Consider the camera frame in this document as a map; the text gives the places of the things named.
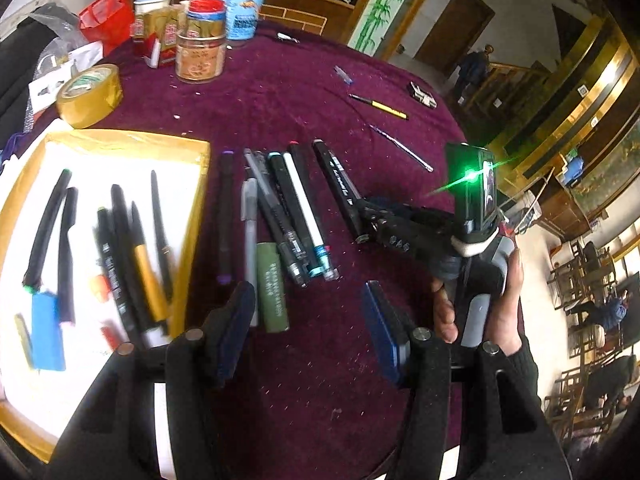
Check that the black marker in tray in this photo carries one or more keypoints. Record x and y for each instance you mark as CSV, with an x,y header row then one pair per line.
x,y
109,261

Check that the yellow tray white inside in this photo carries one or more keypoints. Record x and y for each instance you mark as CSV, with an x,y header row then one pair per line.
x,y
36,405

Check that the black yellow pen in tray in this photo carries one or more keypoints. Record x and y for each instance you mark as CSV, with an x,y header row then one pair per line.
x,y
154,293

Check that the black marker grey end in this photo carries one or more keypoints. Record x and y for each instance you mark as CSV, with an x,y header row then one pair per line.
x,y
344,193

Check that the black white marker blue end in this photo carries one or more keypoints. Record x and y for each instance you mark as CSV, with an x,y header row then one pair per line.
x,y
316,238

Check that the grey gel pen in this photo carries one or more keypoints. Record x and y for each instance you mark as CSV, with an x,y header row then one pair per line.
x,y
249,204

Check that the black marker purple cap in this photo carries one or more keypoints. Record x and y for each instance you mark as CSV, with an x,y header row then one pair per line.
x,y
225,217

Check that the bottle with blue label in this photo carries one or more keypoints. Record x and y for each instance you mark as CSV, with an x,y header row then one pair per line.
x,y
242,2

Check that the jar with red lid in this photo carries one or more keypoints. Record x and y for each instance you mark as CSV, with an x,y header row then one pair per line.
x,y
201,41

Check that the pen in clear wrapper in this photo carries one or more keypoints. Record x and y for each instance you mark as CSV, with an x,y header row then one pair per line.
x,y
423,163

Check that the black marker light blue cap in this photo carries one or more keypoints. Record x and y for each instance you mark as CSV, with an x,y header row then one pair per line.
x,y
295,213

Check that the red plastic basket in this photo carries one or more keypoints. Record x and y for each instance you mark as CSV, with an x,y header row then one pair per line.
x,y
107,21

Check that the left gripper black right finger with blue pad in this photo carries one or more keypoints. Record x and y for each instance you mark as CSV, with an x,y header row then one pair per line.
x,y
414,358

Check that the green rectangular marker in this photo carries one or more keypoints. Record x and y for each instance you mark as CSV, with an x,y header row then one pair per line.
x,y
271,299

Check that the black marker green cap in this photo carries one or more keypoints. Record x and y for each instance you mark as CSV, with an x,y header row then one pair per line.
x,y
32,277

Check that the blue battery pack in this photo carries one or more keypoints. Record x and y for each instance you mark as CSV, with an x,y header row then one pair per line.
x,y
47,340

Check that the yellow tape roll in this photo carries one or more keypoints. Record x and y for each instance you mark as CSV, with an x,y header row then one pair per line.
x,y
90,96

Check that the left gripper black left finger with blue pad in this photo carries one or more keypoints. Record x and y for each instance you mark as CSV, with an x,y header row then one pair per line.
x,y
197,365

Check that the bare right hand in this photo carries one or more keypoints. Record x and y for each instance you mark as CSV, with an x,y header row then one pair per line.
x,y
502,323

